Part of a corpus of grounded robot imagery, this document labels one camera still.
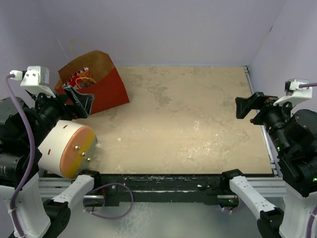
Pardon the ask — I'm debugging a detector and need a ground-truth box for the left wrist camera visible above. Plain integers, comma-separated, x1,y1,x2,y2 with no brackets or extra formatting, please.
10,65,55,98

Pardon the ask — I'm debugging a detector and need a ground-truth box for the red paper bag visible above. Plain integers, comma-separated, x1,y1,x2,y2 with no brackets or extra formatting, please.
55,39,129,114

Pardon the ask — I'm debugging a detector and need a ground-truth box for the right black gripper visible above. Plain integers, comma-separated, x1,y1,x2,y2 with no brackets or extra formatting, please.
235,89,299,153

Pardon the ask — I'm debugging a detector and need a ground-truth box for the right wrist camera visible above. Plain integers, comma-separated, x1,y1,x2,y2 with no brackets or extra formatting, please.
273,78,313,107

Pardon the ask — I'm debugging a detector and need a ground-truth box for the white cylinder with orange lid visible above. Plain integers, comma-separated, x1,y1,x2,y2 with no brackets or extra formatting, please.
38,120,97,179

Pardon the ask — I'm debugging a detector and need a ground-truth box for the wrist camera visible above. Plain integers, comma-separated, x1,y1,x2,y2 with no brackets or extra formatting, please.
273,78,313,107
10,65,55,98

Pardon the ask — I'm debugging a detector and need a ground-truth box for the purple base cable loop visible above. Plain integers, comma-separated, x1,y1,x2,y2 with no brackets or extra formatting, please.
83,182,134,220

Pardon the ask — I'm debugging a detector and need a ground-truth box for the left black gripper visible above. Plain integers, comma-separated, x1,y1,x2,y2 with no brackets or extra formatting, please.
26,83,95,144

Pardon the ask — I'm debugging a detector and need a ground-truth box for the red cookie snack bag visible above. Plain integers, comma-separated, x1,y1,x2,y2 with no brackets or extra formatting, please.
64,66,96,89

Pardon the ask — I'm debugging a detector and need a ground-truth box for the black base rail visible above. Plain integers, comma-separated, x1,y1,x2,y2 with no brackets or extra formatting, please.
85,174,240,208

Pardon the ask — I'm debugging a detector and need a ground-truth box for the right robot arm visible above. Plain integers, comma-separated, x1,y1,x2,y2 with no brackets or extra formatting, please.
220,92,317,238

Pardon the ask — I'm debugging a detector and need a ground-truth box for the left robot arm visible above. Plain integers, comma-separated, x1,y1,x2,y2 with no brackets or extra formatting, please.
0,86,102,238

